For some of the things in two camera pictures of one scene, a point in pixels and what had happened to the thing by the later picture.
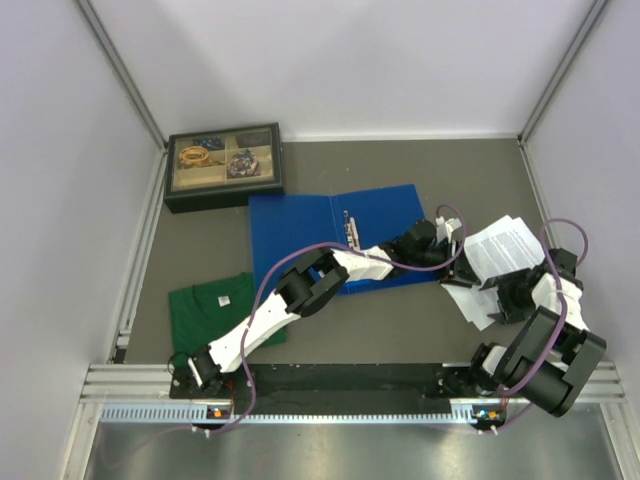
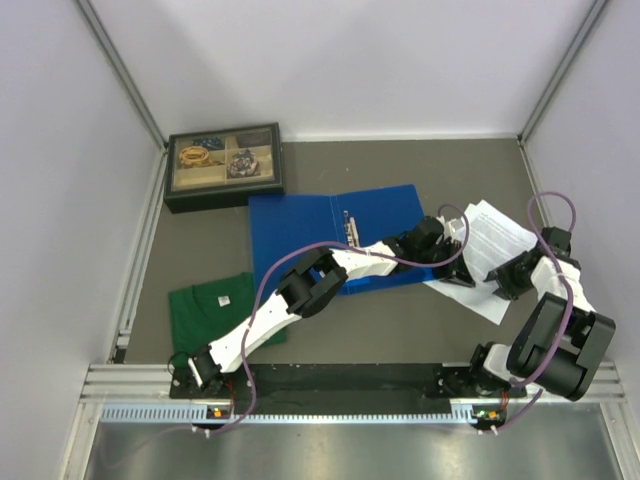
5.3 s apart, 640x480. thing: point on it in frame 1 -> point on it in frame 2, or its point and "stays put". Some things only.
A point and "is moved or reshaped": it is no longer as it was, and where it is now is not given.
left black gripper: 462,268 stays put
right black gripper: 503,283 -> 507,289
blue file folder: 287,227 stays put
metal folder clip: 352,231 stays put
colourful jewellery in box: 244,164 stays put
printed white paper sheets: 504,247 is moved or reshaped
